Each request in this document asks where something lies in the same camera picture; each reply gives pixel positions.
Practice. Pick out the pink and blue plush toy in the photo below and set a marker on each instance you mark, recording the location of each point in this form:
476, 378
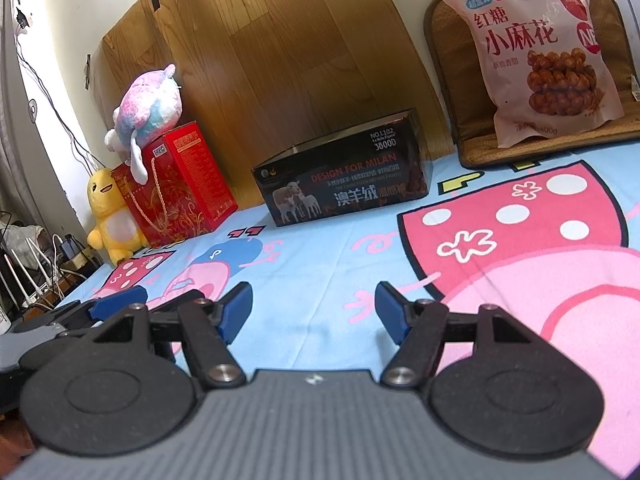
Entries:
147, 107

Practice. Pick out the red gift box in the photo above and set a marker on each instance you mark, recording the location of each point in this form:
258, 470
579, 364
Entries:
190, 190

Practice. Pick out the pink snack bag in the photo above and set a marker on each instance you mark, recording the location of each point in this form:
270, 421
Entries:
530, 45

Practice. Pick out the yellow plush toy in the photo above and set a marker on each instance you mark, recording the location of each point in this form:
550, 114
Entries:
112, 220

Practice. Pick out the wooden board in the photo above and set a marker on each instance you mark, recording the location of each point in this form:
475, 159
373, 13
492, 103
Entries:
280, 60

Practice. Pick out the grey curtain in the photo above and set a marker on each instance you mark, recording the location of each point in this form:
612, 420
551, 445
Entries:
10, 160

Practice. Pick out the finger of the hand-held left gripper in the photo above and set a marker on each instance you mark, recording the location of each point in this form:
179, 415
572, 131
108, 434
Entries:
117, 302

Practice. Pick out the white router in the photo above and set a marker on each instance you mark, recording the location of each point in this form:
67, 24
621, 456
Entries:
27, 280

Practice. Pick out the brown woven seat mat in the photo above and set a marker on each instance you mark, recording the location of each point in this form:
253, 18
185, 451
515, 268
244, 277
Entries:
462, 85

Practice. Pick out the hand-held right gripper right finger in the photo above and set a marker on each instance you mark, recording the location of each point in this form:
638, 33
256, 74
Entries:
390, 310

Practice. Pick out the black printed cardboard box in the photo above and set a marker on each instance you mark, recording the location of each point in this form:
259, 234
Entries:
345, 180

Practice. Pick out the printed cartoon blanket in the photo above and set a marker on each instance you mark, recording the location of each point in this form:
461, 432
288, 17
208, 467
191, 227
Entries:
330, 255

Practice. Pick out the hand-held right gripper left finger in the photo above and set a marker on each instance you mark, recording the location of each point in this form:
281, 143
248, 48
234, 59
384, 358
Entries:
235, 312

